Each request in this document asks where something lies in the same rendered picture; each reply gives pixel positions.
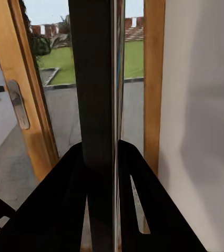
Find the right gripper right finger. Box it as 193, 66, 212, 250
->
118, 140, 207, 252

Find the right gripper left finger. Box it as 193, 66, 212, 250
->
0, 142, 87, 252

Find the poster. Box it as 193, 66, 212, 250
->
68, 0, 126, 252

